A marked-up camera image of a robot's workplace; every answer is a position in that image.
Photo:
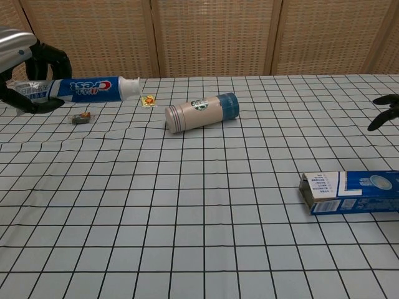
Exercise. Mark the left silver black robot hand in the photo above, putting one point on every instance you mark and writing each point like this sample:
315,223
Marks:
14,46

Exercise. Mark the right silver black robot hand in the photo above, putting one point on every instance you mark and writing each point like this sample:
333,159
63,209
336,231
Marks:
391,113

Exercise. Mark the blue white toothpaste box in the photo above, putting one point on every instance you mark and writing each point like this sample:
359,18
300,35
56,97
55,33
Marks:
352,187

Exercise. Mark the blue white toothpaste tube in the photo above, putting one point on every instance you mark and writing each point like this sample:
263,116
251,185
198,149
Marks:
90,88

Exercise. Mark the dark wrapped candy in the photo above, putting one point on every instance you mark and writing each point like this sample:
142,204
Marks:
81,118

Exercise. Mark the yellow wrapped candy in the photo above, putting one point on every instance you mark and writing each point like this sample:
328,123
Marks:
148,101

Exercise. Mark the beige blue thermos bottle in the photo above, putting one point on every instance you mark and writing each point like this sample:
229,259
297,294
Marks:
202,112

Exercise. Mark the bamboo folding screen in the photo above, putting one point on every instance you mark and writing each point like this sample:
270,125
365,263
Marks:
212,37

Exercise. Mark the white checked tablecloth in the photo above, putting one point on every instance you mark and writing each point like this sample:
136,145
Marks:
187,202

